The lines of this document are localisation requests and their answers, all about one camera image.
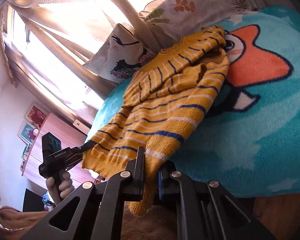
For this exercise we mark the floral white bed pillow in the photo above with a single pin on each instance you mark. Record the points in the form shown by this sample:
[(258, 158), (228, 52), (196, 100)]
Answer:
[(178, 18)]

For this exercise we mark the pink wooden cabinet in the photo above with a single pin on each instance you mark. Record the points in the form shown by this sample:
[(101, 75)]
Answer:
[(54, 135)]

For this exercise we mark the beige curtain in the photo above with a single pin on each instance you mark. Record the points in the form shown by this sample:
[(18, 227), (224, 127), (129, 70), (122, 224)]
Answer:
[(48, 41)]

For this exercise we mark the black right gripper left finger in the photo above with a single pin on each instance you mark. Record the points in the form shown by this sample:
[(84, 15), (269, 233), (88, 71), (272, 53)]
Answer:
[(94, 211)]

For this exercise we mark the framed blue picture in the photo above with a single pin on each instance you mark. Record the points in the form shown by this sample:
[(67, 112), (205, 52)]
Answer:
[(27, 132)]

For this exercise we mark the left hand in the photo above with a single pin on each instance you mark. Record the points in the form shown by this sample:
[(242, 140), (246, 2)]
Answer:
[(61, 191)]

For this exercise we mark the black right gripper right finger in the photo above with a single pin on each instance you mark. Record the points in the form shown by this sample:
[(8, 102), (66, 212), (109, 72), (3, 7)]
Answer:
[(207, 210)]

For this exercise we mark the yellow striped knit sweater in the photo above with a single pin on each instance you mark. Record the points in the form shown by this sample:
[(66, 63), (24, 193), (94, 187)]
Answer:
[(163, 104)]

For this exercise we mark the bird print cushion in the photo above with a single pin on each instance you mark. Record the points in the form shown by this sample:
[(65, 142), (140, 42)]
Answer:
[(120, 56)]

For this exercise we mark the turquoise cartoon fleece blanket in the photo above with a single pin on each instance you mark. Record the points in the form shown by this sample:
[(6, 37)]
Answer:
[(249, 139)]

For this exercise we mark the framed red flower picture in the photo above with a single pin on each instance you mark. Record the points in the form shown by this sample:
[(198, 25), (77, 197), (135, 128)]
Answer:
[(36, 115)]

